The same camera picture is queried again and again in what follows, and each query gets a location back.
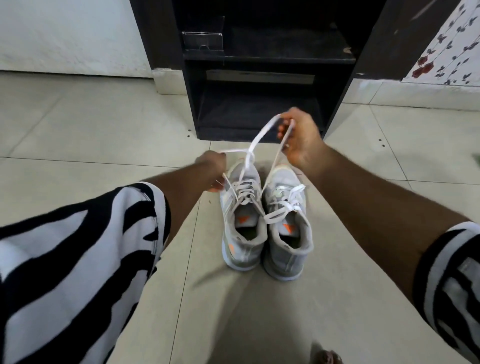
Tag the person's left forearm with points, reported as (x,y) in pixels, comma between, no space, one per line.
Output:
(180,198)

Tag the clear plastic box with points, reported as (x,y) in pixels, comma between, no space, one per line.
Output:
(202,41)

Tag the person's left hand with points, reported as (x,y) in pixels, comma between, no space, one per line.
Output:
(212,167)

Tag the grey sneaker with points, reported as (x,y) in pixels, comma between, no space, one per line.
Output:
(240,258)
(290,258)

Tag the dark brown wooden cabinet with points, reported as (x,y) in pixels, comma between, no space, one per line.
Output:
(157,33)

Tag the person's right hand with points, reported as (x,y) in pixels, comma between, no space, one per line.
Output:
(303,142)

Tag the zebra striped garment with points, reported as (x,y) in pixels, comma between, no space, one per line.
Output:
(56,262)

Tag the person's right foot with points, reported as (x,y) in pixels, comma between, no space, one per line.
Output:
(330,358)

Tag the person's right forearm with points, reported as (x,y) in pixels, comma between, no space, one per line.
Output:
(375,225)

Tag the white floral patterned sheet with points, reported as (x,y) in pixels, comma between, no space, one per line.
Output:
(450,45)

